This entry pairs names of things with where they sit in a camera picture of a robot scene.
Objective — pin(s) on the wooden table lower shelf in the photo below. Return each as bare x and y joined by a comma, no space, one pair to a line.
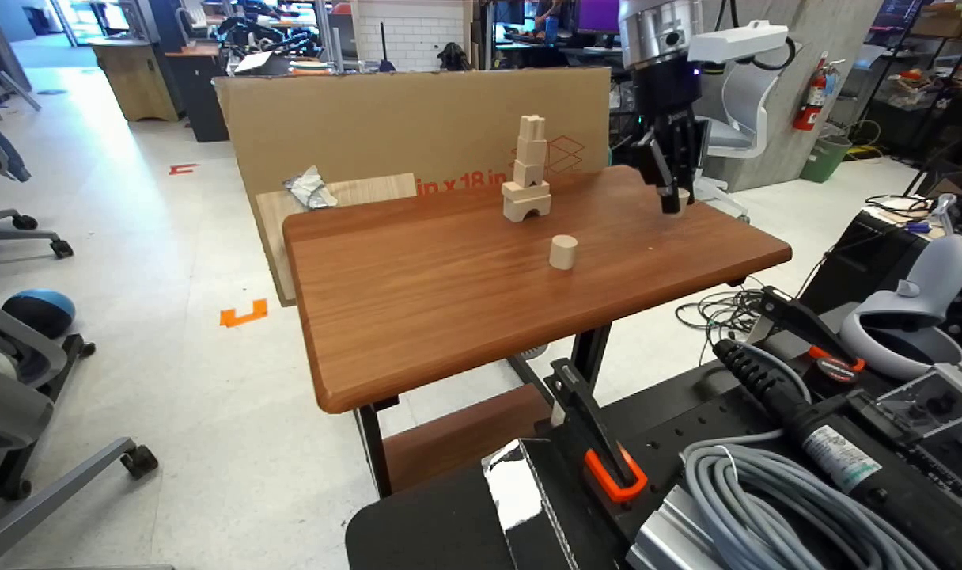
461,438

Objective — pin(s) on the wooden cabinet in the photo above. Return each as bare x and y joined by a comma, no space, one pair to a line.
134,82

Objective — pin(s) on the white plastic wrap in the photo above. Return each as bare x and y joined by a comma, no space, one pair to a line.
311,189

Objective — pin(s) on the large brown cardboard box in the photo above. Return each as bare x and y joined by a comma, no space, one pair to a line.
397,123

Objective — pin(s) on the wooden arch block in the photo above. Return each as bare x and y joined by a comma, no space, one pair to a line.
527,202

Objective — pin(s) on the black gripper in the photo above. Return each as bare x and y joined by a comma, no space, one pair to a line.
668,98

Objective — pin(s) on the orange floor marker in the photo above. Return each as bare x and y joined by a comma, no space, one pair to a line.
243,315

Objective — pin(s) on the green bin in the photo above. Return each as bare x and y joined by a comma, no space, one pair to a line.
827,159

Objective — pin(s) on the red floor marker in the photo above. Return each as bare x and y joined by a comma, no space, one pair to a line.
181,169

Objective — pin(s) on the small wooden block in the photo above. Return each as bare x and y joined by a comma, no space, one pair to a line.
532,129

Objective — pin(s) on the black table leg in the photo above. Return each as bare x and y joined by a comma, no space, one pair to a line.
590,352
375,447

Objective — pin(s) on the clear plastic box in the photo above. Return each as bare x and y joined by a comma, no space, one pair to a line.
935,408

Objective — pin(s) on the black box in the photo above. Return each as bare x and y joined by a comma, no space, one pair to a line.
860,258

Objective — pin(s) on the metal storage shelf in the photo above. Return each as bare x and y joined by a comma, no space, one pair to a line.
935,74

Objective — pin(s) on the grey office chair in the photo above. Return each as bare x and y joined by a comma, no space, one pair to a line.
17,424
8,211

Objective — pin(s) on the wooden rectangular block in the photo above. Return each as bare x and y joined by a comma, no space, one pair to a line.
528,159

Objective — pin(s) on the blue round cushion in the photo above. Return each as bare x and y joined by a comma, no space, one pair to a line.
38,312

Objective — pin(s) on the pale cardboard piece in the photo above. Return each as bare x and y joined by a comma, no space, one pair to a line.
365,191

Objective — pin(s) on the purple lit monitor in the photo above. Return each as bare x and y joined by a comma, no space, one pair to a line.
596,14

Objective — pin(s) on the silver aluminium rail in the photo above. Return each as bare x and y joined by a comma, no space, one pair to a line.
666,541

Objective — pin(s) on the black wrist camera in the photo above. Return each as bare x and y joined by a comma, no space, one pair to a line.
628,152

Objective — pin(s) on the red fire extinguisher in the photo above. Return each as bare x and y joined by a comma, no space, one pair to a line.
811,97

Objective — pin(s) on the grey VR controller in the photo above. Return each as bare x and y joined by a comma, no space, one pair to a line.
909,304

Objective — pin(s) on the white brick pillar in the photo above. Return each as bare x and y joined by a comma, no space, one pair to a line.
411,32

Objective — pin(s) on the black cabinet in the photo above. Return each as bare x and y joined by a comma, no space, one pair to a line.
197,97

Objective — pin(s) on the beige wooden cylinder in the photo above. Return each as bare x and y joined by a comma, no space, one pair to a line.
565,254

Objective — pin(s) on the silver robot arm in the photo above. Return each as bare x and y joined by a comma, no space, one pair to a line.
658,32

